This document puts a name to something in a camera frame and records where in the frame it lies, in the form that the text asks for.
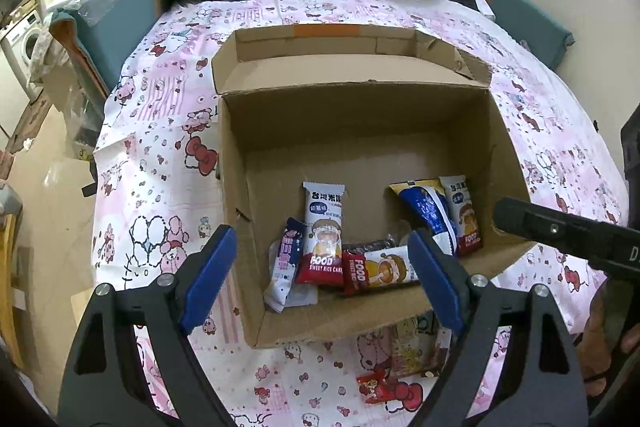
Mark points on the beige wooden board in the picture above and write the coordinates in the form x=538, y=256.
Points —
x=82, y=304

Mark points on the pink cartoon printed bed sheet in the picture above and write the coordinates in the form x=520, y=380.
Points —
x=165, y=147

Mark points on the clear plastic bag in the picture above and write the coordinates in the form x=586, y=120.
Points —
x=85, y=117

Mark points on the small red snack packet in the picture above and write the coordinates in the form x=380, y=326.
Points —
x=377, y=387

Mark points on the white charger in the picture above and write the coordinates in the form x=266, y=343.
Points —
x=485, y=8

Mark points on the yellow snack packet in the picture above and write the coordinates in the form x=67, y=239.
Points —
x=415, y=347

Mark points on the brown cardboard box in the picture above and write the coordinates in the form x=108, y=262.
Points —
x=350, y=132

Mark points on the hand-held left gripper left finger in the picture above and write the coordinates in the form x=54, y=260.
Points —
x=210, y=277

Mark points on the dark snack bar clear wrapper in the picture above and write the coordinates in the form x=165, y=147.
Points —
x=372, y=244

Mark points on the dark blue snack packet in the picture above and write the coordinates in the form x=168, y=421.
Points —
x=427, y=209

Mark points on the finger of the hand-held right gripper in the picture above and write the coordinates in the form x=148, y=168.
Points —
x=540, y=222

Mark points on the rice cake packet red bottom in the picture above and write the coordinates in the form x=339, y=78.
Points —
x=380, y=269
x=465, y=217
x=322, y=237

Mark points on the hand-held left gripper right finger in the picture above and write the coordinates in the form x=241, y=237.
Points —
x=435, y=277

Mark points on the teal padded headboard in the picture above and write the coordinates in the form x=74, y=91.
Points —
x=520, y=12

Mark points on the small blue white snack packet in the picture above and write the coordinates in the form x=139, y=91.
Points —
x=285, y=267

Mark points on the beige floral cloth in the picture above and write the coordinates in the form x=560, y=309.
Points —
x=45, y=54

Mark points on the person's right hand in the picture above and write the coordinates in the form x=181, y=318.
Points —
x=605, y=332

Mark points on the yellow wooden chair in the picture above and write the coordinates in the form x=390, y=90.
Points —
x=10, y=282

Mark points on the white washing machine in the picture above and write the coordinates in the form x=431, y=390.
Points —
x=25, y=42

